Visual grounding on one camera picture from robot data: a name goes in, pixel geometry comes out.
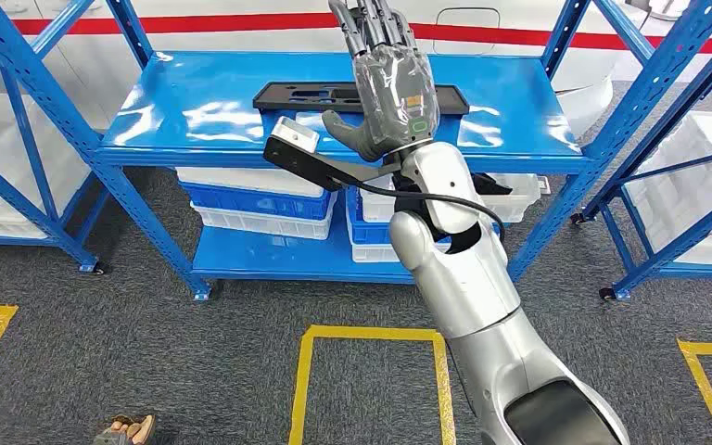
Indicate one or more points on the blue metal shelf rack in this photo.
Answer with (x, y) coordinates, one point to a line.
(27, 141)
(208, 92)
(700, 271)

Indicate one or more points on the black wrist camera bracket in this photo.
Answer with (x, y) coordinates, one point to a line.
(307, 163)

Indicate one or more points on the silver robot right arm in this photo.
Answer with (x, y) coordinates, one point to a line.
(472, 288)

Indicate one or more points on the black plastic panel part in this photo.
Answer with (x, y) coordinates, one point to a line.
(307, 98)

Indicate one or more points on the red barrier belt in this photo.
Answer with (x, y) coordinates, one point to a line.
(147, 24)

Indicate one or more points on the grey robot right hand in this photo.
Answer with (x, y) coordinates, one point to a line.
(393, 92)

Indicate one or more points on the large white plastic bin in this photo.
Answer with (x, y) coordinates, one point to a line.
(694, 209)
(67, 172)

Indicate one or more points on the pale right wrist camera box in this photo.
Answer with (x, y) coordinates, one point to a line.
(294, 134)

